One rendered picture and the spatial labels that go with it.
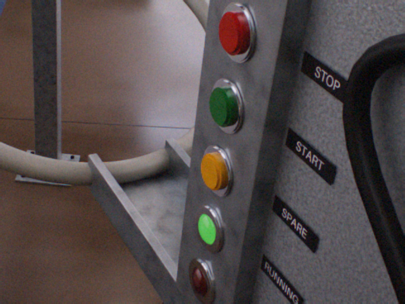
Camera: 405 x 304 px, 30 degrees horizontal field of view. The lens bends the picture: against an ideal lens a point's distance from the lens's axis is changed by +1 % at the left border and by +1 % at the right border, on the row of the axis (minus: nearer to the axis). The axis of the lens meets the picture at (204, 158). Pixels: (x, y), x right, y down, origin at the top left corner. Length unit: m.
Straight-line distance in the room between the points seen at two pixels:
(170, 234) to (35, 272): 1.53
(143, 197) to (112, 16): 3.19
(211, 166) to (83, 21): 3.56
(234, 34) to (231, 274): 0.17
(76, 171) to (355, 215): 0.58
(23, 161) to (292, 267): 0.53
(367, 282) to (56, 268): 2.03
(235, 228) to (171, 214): 0.43
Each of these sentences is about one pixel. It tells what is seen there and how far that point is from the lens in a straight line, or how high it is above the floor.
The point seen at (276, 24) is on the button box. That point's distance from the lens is 0.42.
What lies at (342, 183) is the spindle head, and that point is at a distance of 0.43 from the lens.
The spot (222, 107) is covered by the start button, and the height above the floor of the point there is 1.41.
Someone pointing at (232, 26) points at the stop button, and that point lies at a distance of 0.45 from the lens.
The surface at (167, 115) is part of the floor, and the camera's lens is 3.22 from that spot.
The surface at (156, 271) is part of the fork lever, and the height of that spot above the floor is 1.08.
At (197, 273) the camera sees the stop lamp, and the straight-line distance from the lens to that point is 0.56.
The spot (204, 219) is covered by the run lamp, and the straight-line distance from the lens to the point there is 0.53.
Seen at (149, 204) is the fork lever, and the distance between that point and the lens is 0.94.
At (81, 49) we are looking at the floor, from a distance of 3.73.
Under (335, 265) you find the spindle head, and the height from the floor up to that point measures 1.35.
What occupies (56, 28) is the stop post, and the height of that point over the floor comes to 0.59.
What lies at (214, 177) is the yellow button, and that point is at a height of 1.35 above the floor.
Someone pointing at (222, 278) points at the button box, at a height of 1.27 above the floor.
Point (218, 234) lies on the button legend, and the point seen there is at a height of 1.31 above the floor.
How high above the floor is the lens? 1.64
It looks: 34 degrees down
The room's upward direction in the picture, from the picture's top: 8 degrees clockwise
